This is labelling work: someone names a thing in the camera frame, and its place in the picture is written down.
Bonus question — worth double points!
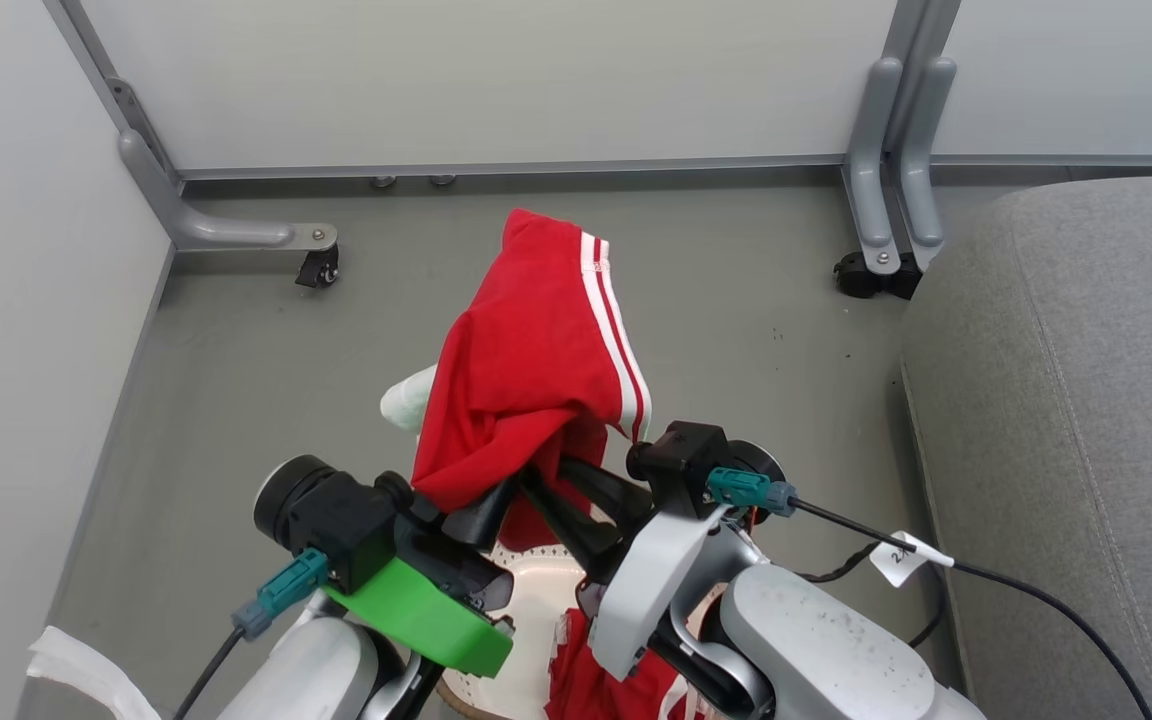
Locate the grey upright partition foot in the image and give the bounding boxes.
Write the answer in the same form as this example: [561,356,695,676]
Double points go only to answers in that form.
[898,57,958,249]
[844,57,905,274]

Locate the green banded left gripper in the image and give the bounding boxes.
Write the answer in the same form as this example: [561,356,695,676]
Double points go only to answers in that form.
[326,478,522,679]

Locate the grey fabric sofa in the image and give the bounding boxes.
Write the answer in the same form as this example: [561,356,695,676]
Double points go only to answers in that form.
[901,178,1152,720]

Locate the white crumpled cloth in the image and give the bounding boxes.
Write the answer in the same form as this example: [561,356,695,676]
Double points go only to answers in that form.
[26,625,162,720]

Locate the thin black looped cable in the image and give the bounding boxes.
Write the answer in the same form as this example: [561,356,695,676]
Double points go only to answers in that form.
[796,540,947,651]

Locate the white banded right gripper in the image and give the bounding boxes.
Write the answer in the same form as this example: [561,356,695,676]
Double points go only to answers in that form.
[519,458,727,681]

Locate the left arm cable teal plug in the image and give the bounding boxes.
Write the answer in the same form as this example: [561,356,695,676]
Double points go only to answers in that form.
[174,548,332,720]

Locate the red garment with white trim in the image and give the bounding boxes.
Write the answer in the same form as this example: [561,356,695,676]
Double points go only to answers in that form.
[546,600,707,720]

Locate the cream perforated laundry basket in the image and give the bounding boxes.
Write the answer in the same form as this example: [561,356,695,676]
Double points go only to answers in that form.
[436,540,637,720]

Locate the long grey partition foot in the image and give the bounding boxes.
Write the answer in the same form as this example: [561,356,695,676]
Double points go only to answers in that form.
[116,130,339,253]

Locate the black caster wheel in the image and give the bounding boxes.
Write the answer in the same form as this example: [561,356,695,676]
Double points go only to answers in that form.
[296,245,341,290]
[833,250,883,299]
[881,252,925,301]

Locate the right arm cable teal plug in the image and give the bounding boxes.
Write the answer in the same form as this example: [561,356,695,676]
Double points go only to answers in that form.
[706,468,1152,720]

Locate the arm cable teal plug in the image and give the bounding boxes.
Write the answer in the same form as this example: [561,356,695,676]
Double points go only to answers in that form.
[706,468,1152,720]
[174,548,332,720]

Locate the white cable tag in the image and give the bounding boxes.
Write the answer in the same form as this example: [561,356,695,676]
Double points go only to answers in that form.
[869,530,955,589]

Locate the red shorts with white stripes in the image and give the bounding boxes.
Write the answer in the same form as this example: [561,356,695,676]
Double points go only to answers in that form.
[381,208,655,551]

